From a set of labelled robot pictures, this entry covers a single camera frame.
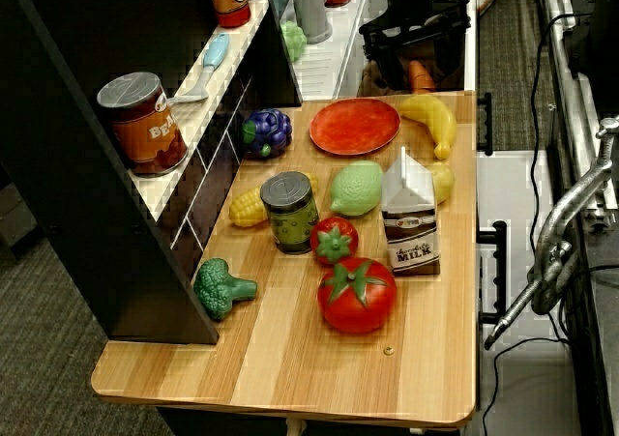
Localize yellow toy lemon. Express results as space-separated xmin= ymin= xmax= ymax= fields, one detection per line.
xmin=427 ymin=161 xmax=457 ymax=206

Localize orange beans toy can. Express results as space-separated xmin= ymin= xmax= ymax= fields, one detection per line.
xmin=96 ymin=72 xmax=190 ymax=179

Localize light green toy lime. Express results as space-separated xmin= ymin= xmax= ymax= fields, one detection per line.
xmin=329 ymin=160 xmax=385 ymax=217

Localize chocolate milk toy carton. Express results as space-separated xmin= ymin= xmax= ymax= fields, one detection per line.
xmin=380 ymin=145 xmax=443 ymax=277

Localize green toy broccoli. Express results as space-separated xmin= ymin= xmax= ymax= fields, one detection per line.
xmin=192 ymin=257 xmax=259 ymax=322

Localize green toy lettuce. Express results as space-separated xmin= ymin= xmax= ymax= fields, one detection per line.
xmin=280 ymin=19 xmax=309 ymax=64

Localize green toy can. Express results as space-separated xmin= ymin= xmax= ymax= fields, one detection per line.
xmin=259 ymin=170 xmax=320 ymax=256

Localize black toy kitchen shelf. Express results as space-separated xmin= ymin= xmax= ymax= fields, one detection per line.
xmin=0 ymin=0 xmax=304 ymax=346

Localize small red toy tomato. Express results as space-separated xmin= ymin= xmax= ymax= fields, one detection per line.
xmin=309 ymin=216 xmax=360 ymax=267

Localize large red toy tomato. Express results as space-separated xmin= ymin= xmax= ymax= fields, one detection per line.
xmin=317 ymin=256 xmax=398 ymax=335

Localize aluminium frame rail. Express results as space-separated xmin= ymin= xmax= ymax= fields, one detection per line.
xmin=535 ymin=0 xmax=619 ymax=224

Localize black cable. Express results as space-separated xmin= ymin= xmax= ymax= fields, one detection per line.
xmin=529 ymin=12 xmax=592 ymax=215
xmin=483 ymin=266 xmax=619 ymax=414

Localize blue handled toy spoon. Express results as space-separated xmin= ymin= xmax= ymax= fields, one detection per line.
xmin=169 ymin=32 xmax=231 ymax=104

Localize purple toy grapes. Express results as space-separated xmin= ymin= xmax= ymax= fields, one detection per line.
xmin=241 ymin=107 xmax=294 ymax=160

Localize red orange toy plate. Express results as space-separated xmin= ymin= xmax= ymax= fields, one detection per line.
xmin=309 ymin=97 xmax=403 ymax=156

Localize brown cloth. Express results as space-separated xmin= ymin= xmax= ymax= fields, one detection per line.
xmin=358 ymin=58 xmax=451 ymax=98

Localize yellow toy corn cob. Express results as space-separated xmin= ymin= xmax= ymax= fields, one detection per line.
xmin=227 ymin=173 xmax=320 ymax=228

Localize orange toy carrot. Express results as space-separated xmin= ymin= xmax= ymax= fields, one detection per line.
xmin=407 ymin=59 xmax=437 ymax=94

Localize yellow toy banana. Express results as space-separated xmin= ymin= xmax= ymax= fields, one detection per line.
xmin=398 ymin=93 xmax=458 ymax=161

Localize short black drawer handle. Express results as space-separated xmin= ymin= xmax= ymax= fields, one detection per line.
xmin=476 ymin=92 xmax=495 ymax=158

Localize silver metal clamp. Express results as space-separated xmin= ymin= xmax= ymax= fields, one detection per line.
xmin=484 ymin=115 xmax=619 ymax=351

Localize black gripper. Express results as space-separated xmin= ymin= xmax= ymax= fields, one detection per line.
xmin=359 ymin=0 xmax=472 ymax=92

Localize long black drawer handle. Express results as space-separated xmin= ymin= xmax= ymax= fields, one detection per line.
xmin=476 ymin=219 xmax=509 ymax=326

